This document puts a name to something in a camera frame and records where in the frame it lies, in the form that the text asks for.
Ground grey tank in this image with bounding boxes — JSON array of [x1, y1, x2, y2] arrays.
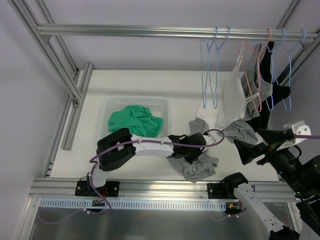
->
[[221, 43, 273, 144], [168, 118, 219, 183]]

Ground green tank top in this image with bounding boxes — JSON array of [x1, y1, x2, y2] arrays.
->
[[108, 105, 164, 138]]

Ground light blue wire hanger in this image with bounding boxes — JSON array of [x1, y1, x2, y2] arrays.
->
[[211, 26, 231, 109]]

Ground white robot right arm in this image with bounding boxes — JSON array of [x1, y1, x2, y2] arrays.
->
[[218, 125, 320, 240]]

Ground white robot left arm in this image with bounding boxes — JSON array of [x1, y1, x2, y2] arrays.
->
[[75, 128, 215, 198]]

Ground white tank top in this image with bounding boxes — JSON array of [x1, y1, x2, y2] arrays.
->
[[195, 58, 261, 130]]

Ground black tank top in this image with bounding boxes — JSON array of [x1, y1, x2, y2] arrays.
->
[[247, 41, 291, 132]]

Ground white perforated plastic basket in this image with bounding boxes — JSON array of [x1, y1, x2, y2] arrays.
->
[[99, 96, 171, 138]]

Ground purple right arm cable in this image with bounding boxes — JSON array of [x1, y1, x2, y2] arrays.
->
[[294, 134, 320, 140]]

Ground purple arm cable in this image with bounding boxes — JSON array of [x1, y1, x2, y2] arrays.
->
[[88, 128, 226, 191], [294, 134, 320, 140]]

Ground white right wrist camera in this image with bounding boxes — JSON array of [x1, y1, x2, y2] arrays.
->
[[277, 120, 312, 151]]

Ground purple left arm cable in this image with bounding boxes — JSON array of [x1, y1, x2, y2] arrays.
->
[[88, 128, 226, 191]]

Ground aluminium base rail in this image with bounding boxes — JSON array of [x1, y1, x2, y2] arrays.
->
[[29, 177, 298, 203]]

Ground pink wire hanger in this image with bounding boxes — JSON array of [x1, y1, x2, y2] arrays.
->
[[240, 32, 272, 118]]

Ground aluminium frame left posts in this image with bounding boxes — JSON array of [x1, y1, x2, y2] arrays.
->
[[7, 0, 95, 121]]

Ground white slotted cable duct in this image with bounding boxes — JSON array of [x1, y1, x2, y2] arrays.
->
[[39, 198, 227, 212]]

